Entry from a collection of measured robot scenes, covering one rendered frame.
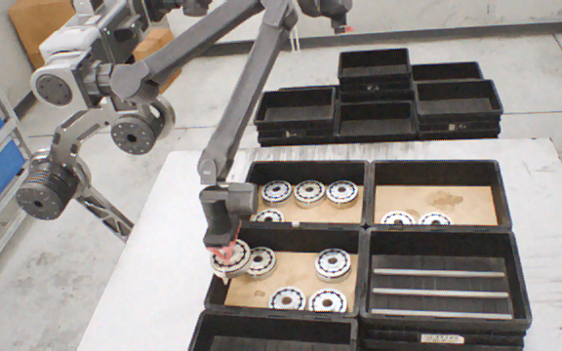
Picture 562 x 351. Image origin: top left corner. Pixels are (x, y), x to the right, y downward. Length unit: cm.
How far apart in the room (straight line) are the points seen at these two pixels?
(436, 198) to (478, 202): 13
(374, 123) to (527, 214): 120
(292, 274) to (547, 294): 74
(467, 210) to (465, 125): 95
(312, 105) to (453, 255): 150
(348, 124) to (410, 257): 142
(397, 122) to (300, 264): 146
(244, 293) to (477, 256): 67
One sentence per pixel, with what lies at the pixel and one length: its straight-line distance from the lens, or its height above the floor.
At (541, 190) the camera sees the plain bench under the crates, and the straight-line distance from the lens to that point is 196.
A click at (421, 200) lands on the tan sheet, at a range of 167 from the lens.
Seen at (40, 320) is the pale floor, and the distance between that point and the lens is 290.
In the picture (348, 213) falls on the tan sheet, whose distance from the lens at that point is 163.
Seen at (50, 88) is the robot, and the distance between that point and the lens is 133.
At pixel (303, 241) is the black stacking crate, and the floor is 88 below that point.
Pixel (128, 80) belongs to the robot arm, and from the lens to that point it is 121.
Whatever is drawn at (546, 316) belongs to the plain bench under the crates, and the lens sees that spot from 160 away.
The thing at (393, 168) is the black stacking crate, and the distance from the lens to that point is 167.
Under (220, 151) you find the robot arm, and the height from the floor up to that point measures 133.
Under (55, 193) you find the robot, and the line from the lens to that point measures 196.
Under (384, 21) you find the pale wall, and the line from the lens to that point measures 442.
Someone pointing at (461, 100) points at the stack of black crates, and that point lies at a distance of 278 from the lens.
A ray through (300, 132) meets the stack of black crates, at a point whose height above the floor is 52.
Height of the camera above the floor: 197
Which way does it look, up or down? 40 degrees down
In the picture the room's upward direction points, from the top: 11 degrees counter-clockwise
